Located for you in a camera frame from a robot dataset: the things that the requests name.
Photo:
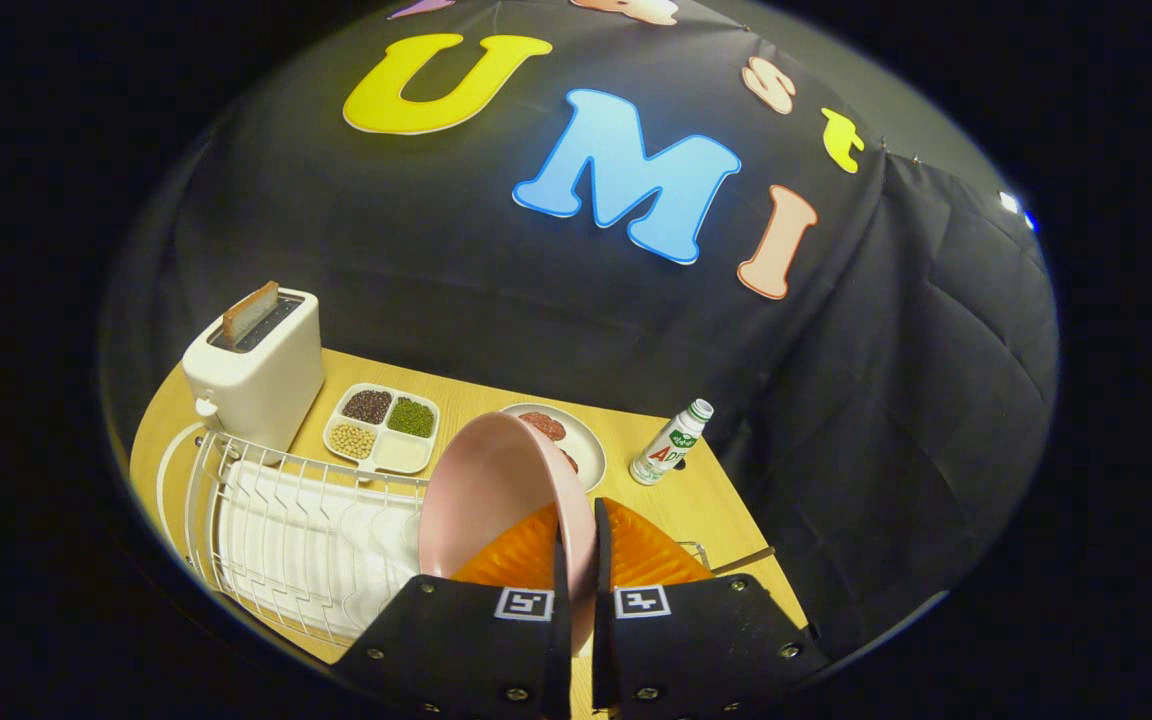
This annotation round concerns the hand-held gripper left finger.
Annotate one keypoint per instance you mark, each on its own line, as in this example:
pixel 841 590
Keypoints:
pixel 561 660

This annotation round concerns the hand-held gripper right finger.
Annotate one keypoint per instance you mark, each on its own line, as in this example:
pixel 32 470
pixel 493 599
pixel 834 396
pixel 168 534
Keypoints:
pixel 604 660

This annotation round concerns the pink plate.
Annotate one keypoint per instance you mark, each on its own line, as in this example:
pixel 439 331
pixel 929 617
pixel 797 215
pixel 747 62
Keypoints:
pixel 496 490

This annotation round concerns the beige plate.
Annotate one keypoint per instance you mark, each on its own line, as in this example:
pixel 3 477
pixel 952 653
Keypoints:
pixel 591 450

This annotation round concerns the white divided dish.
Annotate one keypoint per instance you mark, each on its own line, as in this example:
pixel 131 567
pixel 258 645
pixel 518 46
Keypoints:
pixel 404 456

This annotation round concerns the red meat piece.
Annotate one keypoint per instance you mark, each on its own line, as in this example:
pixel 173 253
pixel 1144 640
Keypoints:
pixel 543 425
pixel 569 460

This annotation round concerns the white drink bottle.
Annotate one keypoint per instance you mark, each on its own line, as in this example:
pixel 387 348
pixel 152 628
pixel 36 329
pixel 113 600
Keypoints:
pixel 666 450

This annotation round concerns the green beans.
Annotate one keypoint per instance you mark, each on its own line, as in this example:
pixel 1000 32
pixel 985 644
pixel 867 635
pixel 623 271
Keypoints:
pixel 411 417

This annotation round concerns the yellow soybeans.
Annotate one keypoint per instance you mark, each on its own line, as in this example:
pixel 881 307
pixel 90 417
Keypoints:
pixel 352 440

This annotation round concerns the dark red beans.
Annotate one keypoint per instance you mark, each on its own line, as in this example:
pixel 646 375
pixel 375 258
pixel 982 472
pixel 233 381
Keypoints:
pixel 368 405

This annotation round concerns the white toaster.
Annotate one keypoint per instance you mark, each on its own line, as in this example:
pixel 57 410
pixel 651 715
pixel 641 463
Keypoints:
pixel 266 385

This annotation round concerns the bread slice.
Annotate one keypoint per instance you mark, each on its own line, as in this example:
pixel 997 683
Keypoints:
pixel 248 312

